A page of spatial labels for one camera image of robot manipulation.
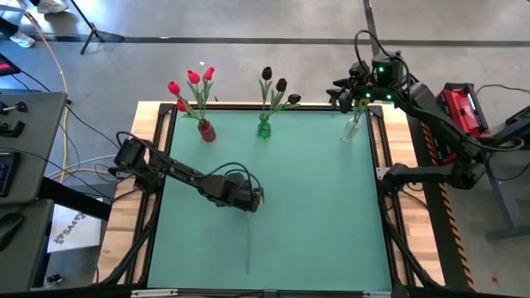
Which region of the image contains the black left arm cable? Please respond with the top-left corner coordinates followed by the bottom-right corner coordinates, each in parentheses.
top-left (115, 131), bottom-right (263, 188)

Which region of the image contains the white printed sign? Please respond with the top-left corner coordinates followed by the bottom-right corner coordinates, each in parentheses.
top-left (46, 203), bottom-right (104, 254)

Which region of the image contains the black lever knob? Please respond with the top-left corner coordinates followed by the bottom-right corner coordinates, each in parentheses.
top-left (0, 101), bottom-right (29, 116)

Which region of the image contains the grey side desk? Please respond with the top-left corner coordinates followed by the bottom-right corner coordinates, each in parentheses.
top-left (0, 91), bottom-right (68, 293)

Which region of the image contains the person's white shoe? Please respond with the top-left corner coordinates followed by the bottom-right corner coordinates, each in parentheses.
top-left (36, 0), bottom-right (70, 14)
top-left (7, 31), bottom-right (36, 49)

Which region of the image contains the dark metal equipment stand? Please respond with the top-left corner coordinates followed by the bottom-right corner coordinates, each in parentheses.
top-left (482, 105), bottom-right (530, 242)

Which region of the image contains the black keyboard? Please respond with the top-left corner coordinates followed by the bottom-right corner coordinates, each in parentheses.
top-left (0, 151), bottom-right (22, 198)

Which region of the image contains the black tripod stand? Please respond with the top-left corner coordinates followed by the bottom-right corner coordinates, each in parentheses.
top-left (69, 0), bottom-right (125, 55)

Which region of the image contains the red artificial tulip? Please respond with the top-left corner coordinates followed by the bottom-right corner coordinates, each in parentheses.
top-left (201, 66), bottom-right (217, 123)
top-left (176, 97), bottom-right (204, 122)
top-left (167, 80), bottom-right (205, 123)
top-left (186, 69), bottom-right (207, 123)

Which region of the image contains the black handle clamp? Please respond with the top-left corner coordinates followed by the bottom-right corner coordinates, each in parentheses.
top-left (0, 119), bottom-right (26, 138)

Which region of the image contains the black device with red display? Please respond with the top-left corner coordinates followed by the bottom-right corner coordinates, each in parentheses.
top-left (0, 52), bottom-right (22, 78)

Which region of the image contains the red and black tool case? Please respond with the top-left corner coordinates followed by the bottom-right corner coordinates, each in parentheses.
top-left (435, 81), bottom-right (494, 166)

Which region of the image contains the clear glass vase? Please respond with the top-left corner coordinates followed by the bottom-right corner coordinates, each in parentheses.
top-left (340, 117), bottom-right (359, 143)

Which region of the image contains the black metal table frame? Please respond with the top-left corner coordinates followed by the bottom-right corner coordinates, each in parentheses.
top-left (94, 101), bottom-right (444, 298)

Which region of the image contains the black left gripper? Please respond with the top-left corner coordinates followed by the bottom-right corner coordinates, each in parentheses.
top-left (206, 173), bottom-right (265, 213)

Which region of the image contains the person's leg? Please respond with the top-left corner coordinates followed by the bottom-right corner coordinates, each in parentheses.
top-left (0, 16), bottom-right (21, 39)

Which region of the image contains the black hazard striped base plate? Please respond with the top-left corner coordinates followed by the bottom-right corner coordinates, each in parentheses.
top-left (407, 106), bottom-right (477, 293)

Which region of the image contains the white edge clip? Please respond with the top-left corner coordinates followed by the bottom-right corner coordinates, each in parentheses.
top-left (363, 291), bottom-right (410, 298)
top-left (131, 288), bottom-right (179, 298)

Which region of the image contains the black computer mouse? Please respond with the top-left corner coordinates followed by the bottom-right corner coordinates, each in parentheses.
top-left (0, 212), bottom-right (25, 252)

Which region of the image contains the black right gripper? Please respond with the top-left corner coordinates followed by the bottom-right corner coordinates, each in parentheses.
top-left (325, 61), bottom-right (397, 113)

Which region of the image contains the red ribbed vase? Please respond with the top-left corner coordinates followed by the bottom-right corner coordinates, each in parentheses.
top-left (197, 119), bottom-right (217, 143)

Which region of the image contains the green table mat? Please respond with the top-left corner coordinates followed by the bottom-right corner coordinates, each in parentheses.
top-left (147, 109), bottom-right (393, 291)

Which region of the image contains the green glass vase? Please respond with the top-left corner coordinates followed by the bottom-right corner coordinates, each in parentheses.
top-left (257, 113), bottom-right (272, 140)

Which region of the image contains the yellow cable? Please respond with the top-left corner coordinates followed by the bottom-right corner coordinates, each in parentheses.
top-left (16, 0), bottom-right (70, 185)

